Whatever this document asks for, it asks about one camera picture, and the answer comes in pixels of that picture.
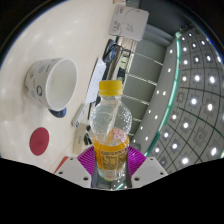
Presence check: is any white paper sheet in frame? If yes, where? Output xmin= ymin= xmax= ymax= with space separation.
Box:
xmin=84 ymin=57 xmax=108 ymax=105

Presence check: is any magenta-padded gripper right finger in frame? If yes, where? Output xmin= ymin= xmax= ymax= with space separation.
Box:
xmin=125 ymin=145 xmax=169 ymax=189

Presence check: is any beige desk tray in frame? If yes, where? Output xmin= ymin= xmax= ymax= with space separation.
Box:
xmin=73 ymin=122 xmax=93 ymax=156

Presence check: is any white power strip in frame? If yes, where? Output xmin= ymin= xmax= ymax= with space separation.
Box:
xmin=71 ymin=103 xmax=88 ymax=129

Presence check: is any black stapler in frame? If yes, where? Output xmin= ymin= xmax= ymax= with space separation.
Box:
xmin=83 ymin=124 xmax=94 ymax=146

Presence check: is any group of ceiling lights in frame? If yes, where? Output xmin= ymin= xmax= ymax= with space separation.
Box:
xmin=133 ymin=29 xmax=224 ymax=168

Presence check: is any clear yellow-capped drink bottle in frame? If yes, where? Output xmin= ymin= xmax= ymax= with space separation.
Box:
xmin=89 ymin=79 xmax=134 ymax=183

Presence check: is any red-edged white pad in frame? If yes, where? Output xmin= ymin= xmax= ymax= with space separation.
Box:
xmin=54 ymin=156 xmax=70 ymax=174

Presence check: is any white patterned mug blue handle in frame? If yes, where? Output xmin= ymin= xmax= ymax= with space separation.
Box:
xmin=23 ymin=58 xmax=79 ymax=118

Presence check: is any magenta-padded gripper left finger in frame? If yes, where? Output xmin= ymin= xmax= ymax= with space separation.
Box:
xmin=54 ymin=145 xmax=99 ymax=189

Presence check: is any flat round red coaster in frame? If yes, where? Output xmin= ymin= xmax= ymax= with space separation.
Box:
xmin=29 ymin=126 xmax=51 ymax=157

